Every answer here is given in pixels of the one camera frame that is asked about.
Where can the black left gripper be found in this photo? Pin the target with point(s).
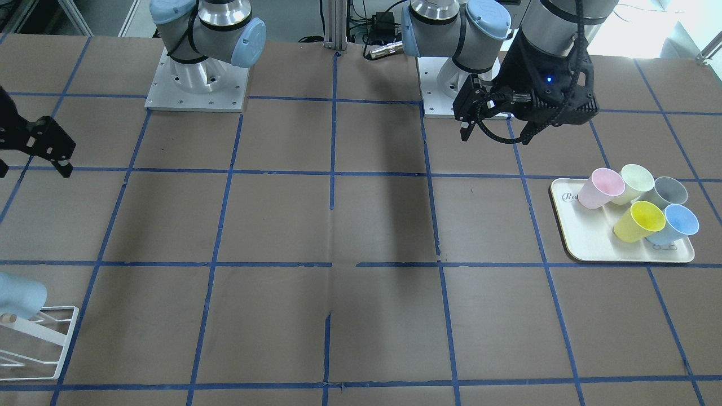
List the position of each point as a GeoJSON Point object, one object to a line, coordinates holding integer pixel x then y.
{"type": "Point", "coordinates": [522, 66]}

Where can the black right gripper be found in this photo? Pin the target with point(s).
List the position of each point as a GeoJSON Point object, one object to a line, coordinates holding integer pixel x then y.
{"type": "Point", "coordinates": [35, 139]}

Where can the light blue plastic cup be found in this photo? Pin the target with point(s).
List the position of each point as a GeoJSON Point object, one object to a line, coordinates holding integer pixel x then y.
{"type": "Point", "coordinates": [22, 296]}

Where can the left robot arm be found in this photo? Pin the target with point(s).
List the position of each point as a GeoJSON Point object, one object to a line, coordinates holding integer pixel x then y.
{"type": "Point", "coordinates": [472, 33]}

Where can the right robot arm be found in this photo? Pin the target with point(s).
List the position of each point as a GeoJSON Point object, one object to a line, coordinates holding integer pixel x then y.
{"type": "Point", "coordinates": [209, 46]}

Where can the pink plastic cup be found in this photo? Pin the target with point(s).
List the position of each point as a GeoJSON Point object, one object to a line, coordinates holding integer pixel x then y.
{"type": "Point", "coordinates": [602, 186]}

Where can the pale green plastic cup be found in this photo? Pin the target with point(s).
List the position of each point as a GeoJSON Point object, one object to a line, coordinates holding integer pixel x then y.
{"type": "Point", "coordinates": [637, 180]}

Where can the yellow plastic cup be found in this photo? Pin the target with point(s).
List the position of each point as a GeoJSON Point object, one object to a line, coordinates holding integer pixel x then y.
{"type": "Point", "coordinates": [640, 220]}

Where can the grey plastic cup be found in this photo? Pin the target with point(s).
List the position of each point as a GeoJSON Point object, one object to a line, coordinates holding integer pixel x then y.
{"type": "Point", "coordinates": [666, 191]}

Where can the blue plastic cup on tray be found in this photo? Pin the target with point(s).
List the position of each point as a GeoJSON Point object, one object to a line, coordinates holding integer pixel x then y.
{"type": "Point", "coordinates": [680, 222]}

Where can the cream serving tray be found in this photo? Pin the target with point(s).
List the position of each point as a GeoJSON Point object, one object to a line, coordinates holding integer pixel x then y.
{"type": "Point", "coordinates": [588, 235]}

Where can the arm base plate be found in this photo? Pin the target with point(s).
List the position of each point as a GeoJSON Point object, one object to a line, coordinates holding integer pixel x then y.
{"type": "Point", "coordinates": [440, 81]}
{"type": "Point", "coordinates": [208, 86]}

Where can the white wire cup rack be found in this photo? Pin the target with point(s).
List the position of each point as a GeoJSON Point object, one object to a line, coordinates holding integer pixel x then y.
{"type": "Point", "coordinates": [42, 346]}

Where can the aluminium frame post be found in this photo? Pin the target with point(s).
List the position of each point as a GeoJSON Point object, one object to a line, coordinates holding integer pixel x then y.
{"type": "Point", "coordinates": [335, 17]}

